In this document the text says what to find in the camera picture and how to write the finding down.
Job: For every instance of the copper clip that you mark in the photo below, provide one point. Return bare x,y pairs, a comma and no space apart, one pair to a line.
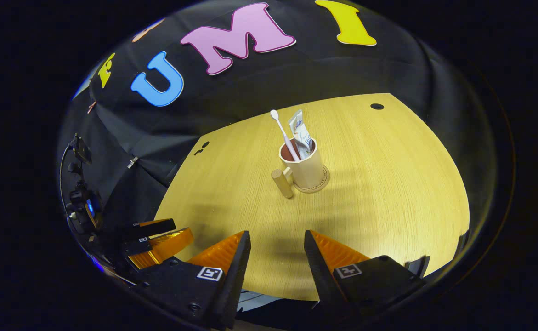
92,107

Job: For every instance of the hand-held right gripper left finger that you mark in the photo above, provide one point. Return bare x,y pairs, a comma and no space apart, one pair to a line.
236,276

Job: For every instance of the round brown coaster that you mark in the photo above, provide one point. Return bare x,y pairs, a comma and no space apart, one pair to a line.
322,183

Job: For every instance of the black backdrop cloth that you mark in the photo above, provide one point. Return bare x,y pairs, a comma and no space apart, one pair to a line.
342,64

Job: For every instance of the silver clip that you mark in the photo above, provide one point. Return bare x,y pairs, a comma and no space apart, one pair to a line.
133,162

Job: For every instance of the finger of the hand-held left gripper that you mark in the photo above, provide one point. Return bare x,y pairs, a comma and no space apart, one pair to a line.
167,246
154,227

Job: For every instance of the beige cup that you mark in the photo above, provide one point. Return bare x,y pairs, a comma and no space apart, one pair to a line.
308,170

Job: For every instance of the white toothbrush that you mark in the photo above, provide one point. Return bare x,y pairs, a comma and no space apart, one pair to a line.
282,131

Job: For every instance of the white toothpaste tube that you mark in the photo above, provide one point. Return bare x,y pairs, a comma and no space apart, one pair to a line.
302,135

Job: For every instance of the wooden desktop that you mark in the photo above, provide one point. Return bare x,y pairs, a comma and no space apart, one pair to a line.
379,184

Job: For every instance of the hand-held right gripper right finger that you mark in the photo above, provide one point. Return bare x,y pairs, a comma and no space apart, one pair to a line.
319,276

